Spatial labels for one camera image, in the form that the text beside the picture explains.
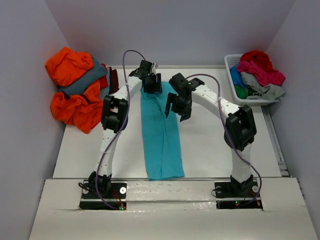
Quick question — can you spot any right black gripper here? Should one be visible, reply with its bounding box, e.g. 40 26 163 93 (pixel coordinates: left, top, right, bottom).
165 92 193 121

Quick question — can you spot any teal t shirt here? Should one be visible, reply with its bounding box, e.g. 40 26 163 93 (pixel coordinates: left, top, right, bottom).
140 81 185 181

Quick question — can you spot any orange t shirt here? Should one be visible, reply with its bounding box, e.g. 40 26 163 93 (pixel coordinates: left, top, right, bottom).
44 46 110 134

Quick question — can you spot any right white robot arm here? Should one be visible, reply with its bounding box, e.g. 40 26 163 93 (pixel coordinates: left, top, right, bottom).
165 73 257 196

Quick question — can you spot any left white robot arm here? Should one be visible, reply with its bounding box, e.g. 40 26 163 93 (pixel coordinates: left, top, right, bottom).
88 60 162 198

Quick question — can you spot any dark red folded shirt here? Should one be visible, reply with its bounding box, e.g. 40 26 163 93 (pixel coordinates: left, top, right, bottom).
98 63 119 99

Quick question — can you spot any blue t shirt in basket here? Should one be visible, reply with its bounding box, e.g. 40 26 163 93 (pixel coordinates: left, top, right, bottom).
229 65 246 88

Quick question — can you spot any green garment in basket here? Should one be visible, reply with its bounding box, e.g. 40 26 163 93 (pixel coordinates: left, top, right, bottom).
234 85 248 100

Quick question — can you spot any white plastic laundry basket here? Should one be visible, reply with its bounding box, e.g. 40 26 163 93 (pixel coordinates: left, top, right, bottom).
224 53 280 106

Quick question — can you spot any magenta t shirt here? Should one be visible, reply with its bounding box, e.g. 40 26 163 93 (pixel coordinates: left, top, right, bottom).
236 60 286 87

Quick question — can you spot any red t shirt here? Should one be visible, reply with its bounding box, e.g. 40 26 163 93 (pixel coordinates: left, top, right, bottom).
240 50 274 72

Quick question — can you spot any grey t shirt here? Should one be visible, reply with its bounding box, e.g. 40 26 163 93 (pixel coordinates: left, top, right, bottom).
240 72 285 101

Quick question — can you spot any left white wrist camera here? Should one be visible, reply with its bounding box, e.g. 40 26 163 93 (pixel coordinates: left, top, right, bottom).
149 62 158 75

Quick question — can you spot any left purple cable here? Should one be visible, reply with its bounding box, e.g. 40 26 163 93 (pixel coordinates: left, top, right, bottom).
94 49 145 210

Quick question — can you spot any purple cable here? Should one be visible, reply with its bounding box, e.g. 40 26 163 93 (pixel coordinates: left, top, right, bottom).
94 49 145 210
184 73 263 208

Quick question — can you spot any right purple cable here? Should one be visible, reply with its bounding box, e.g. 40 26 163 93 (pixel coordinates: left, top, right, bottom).
184 73 263 208

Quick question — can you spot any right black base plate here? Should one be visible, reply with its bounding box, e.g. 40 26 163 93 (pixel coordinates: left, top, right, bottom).
211 181 263 210

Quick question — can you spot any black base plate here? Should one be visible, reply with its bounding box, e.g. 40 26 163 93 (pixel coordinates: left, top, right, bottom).
211 181 263 210
78 181 128 211

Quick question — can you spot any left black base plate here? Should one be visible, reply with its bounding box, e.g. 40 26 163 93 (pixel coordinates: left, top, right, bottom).
78 181 128 211

